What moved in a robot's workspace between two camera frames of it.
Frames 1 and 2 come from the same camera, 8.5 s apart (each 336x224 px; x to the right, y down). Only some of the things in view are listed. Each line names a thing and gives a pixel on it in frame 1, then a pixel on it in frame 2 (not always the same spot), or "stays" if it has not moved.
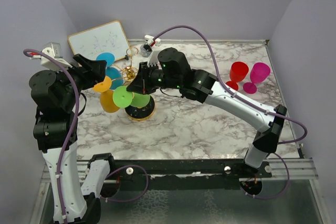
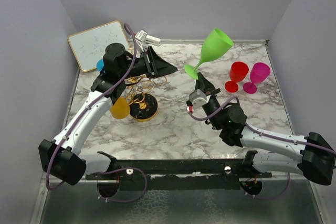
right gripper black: [140, 84] to [206, 86]
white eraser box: [148, 39] stays
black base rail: [185, 173] stays
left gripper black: [92, 71] to [156, 66]
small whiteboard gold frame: [109, 38] stays
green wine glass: [123, 98] to [217, 44]
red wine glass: [238, 72] stays
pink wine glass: [259, 73] stays
